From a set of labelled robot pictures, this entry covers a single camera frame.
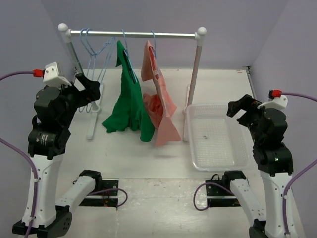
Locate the clear plastic tray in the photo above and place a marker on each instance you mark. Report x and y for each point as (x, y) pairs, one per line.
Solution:
(217, 142)

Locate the white metal clothes rack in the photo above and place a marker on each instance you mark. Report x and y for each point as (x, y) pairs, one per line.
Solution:
(198, 36)

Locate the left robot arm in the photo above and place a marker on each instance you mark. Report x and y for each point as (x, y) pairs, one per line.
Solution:
(55, 108)

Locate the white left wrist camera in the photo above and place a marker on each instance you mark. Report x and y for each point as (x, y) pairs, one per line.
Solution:
(53, 76)

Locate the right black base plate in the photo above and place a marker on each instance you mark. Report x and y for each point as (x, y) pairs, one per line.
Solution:
(217, 197)

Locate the empty blue wire hanger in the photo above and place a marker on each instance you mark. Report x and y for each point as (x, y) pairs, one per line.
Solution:
(89, 49)

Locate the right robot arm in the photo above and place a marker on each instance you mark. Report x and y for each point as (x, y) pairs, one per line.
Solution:
(267, 126)

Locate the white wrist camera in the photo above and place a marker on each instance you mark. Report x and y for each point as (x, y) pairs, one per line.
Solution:
(276, 100)
(53, 76)

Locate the green t shirt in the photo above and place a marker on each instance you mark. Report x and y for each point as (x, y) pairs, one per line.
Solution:
(129, 110)

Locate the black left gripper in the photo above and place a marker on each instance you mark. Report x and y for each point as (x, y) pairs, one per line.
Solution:
(91, 92)

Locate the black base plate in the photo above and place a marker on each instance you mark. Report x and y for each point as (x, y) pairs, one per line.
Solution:
(106, 199)
(217, 197)

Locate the pink t shirt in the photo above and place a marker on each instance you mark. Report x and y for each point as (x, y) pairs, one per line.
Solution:
(159, 106)

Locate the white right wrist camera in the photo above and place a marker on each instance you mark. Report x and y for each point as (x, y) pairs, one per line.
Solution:
(276, 100)

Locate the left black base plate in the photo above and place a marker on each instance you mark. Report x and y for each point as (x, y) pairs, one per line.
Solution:
(106, 199)

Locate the blue hanger of pink shirt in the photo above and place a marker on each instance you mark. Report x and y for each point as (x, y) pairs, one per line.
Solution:
(154, 47)

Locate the blue hanger of green shirt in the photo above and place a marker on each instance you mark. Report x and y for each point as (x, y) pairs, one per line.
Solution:
(125, 42)

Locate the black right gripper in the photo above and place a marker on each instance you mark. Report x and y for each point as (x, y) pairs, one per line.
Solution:
(244, 103)

